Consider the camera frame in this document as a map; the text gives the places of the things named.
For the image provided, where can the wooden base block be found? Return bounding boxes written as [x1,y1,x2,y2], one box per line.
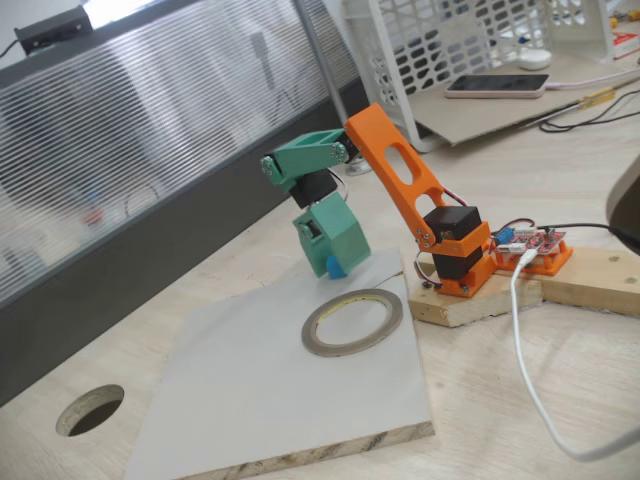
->
[407,252,545,330]

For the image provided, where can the white chipboard panel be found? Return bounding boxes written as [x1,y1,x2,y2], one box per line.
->
[124,246,435,480]

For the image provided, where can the white perforated plastic basket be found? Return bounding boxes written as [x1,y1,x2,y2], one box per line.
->
[342,0,616,154]

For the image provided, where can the red controller circuit board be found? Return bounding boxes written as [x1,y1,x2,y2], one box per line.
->
[492,225,569,261]

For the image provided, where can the brown cardboard sheet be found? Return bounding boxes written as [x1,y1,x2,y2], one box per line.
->
[412,52,640,147]

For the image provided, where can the grey desk partition screen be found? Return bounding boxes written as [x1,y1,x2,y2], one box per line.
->
[0,0,371,409]

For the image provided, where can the smartphone with pink case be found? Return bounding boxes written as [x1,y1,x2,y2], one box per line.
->
[444,73,551,100]

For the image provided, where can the long wooden plank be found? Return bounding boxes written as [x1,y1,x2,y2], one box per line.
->
[537,243,640,317]

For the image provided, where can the white earbuds case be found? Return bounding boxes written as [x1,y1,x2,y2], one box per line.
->
[517,48,553,71]

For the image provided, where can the dark grey rounded object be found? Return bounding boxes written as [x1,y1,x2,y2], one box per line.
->
[604,154,640,251]

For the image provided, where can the black box device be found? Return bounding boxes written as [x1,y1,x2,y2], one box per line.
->
[13,5,92,55]

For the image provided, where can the red and white book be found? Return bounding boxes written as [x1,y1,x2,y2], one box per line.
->
[612,30,640,61]

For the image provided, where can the grey ring of tape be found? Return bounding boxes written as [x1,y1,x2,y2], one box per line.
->
[301,288,404,359]

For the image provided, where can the white USB cable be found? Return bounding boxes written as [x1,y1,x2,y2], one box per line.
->
[508,248,640,464]

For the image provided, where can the orange circuit board mount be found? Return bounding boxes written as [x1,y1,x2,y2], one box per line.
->
[492,239,575,277]

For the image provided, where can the thick black power cable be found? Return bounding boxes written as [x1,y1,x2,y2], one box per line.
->
[542,221,640,254]

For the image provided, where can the yellow handled screwdriver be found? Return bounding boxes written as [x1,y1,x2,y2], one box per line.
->
[519,85,631,130]

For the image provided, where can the pale pink charging cable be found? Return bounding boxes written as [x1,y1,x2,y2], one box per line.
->
[544,67,640,92]

